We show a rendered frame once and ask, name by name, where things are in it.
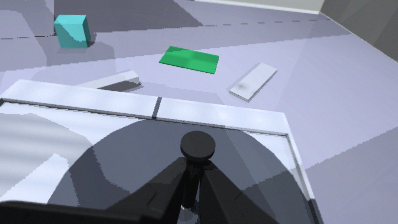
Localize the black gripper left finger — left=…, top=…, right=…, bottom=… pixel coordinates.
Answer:
left=0, top=157, right=187, bottom=224

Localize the teal block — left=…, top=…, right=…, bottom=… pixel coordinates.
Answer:
left=54, top=14, right=91, bottom=49

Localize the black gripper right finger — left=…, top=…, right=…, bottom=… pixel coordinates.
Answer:
left=199, top=160, right=279, bottom=224

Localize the grey round disc with center hole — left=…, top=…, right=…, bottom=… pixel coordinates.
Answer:
left=46, top=119, right=315, bottom=224

